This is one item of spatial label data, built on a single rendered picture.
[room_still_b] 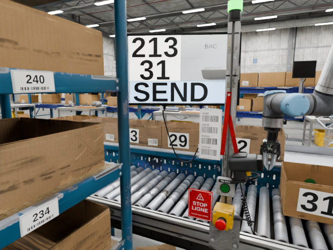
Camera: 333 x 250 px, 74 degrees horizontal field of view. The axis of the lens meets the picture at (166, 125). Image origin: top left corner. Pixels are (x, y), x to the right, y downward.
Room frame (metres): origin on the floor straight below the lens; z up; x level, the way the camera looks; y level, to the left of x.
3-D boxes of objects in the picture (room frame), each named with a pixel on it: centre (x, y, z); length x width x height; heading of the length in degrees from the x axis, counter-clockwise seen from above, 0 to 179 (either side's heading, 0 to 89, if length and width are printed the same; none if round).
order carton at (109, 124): (1.96, 0.52, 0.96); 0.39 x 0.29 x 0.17; 66
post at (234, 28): (0.83, -0.24, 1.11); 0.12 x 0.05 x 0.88; 66
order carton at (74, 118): (2.12, 0.87, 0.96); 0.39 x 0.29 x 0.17; 67
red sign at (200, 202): (0.83, -0.17, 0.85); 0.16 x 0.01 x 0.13; 66
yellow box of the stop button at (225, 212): (0.76, -0.25, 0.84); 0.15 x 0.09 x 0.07; 66
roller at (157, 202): (1.23, -0.01, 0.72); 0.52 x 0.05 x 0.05; 156
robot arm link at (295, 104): (0.90, -0.51, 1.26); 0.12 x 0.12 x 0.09; 2
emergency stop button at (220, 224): (0.73, -0.20, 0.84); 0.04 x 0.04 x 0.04; 66
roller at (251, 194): (1.04, -0.43, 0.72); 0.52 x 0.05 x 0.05; 156
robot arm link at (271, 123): (1.01, -0.49, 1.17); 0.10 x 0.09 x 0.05; 67
